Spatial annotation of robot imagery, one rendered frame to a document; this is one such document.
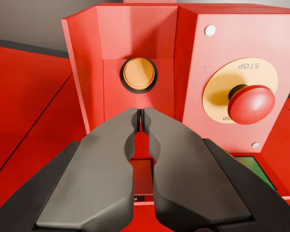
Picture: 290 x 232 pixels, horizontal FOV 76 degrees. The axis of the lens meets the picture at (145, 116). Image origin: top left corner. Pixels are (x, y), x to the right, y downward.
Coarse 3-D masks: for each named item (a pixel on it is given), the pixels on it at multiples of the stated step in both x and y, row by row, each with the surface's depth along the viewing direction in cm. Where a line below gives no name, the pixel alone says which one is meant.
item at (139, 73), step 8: (128, 64) 22; (136, 64) 22; (144, 64) 22; (128, 72) 22; (136, 72) 22; (144, 72) 22; (152, 72) 22; (128, 80) 22; (136, 80) 22; (144, 80) 22; (152, 80) 23; (136, 88) 23; (144, 88) 23
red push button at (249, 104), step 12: (240, 84) 18; (228, 96) 18; (240, 96) 16; (252, 96) 15; (264, 96) 15; (228, 108) 17; (240, 108) 16; (252, 108) 16; (264, 108) 16; (240, 120) 17; (252, 120) 17
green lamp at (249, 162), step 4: (240, 160) 22; (244, 160) 22; (248, 160) 22; (252, 160) 22; (244, 164) 22; (248, 164) 22; (252, 164) 22; (256, 164) 22; (252, 168) 21; (256, 168) 21; (260, 168) 21; (256, 172) 21; (260, 172) 21; (260, 176) 20; (264, 176) 20; (264, 180) 20; (268, 180) 20; (268, 184) 19
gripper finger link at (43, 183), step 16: (64, 160) 7; (32, 176) 7; (48, 176) 7; (16, 192) 6; (32, 192) 6; (48, 192) 6; (0, 208) 6; (16, 208) 6; (32, 208) 6; (0, 224) 5; (16, 224) 5; (32, 224) 5
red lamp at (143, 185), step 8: (136, 160) 22; (144, 160) 22; (136, 168) 21; (144, 168) 21; (136, 176) 20; (144, 176) 20; (136, 184) 19; (144, 184) 19; (152, 184) 19; (136, 192) 19; (144, 192) 19; (152, 192) 19
